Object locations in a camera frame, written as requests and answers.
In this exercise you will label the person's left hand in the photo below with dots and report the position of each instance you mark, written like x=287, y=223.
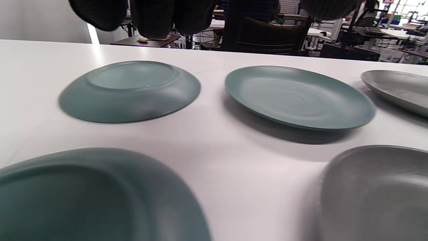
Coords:
x=152, y=16

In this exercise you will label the teal ceramic plate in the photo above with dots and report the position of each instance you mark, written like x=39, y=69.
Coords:
x=83, y=197
x=130, y=92
x=297, y=97

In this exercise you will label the dark brown chair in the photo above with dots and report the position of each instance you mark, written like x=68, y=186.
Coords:
x=271, y=35

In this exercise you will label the black keyboard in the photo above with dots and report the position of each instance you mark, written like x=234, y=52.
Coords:
x=374, y=31

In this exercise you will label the grey ceramic plate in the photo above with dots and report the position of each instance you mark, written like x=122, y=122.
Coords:
x=398, y=90
x=378, y=194

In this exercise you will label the small brown table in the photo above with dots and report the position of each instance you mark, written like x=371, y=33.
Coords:
x=133, y=43

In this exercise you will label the white desk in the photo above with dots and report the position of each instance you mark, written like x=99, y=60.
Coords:
x=317, y=32

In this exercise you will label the small white object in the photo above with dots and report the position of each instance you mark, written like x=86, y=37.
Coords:
x=142, y=39

